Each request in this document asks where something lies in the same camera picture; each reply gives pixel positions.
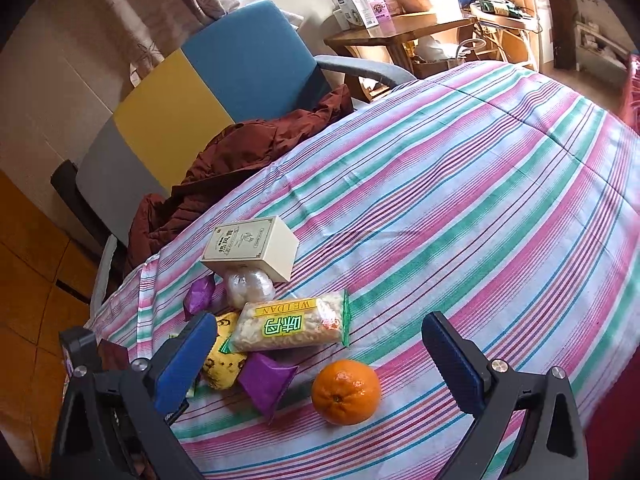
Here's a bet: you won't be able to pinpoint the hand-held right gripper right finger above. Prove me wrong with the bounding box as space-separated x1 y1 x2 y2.
421 311 591 480

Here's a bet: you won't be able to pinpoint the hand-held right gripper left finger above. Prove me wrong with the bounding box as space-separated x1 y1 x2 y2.
50 311 218 480

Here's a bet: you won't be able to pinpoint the maroon tin box gold interior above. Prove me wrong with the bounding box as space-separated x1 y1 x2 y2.
100 339 131 371

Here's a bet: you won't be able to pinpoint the clear plastic bag white contents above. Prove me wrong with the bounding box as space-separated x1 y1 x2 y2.
222 267 276 308

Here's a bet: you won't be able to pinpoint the rice cracker packet green ends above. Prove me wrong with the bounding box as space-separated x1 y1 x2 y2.
220 289 351 353

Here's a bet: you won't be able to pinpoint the orange mandarin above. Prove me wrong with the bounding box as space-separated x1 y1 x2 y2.
311 359 382 427

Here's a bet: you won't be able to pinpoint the yellow snack packet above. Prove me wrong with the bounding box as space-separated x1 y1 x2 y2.
200 311 248 391

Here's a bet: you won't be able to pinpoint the purple snack packet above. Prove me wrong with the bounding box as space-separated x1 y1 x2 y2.
182 275 217 322
236 352 299 423

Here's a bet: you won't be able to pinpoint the wooden wardrobe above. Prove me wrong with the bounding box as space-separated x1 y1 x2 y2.
0 167 108 478

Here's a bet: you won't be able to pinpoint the cream carton box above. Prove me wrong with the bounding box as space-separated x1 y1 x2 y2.
200 215 300 283

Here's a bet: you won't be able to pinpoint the striped bed sheet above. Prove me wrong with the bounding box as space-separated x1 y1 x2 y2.
87 60 640 480

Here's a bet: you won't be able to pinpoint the maroon padded jacket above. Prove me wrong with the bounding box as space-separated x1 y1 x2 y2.
124 84 355 273

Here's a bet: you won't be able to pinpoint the grey yellow blue armchair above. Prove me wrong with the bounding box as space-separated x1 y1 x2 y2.
50 0 418 311

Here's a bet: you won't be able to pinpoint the dark wooden desk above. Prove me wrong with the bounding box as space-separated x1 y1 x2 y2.
322 12 478 78

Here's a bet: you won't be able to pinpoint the light wooden side table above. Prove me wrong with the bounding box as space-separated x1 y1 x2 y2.
470 0 543 71

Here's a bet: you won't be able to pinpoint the white shelf unit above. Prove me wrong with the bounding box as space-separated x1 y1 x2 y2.
574 22 631 68

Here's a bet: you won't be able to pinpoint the pink small box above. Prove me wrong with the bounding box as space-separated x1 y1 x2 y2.
370 0 401 21

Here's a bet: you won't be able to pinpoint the white medicine carton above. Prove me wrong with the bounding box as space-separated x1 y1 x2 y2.
332 0 381 31

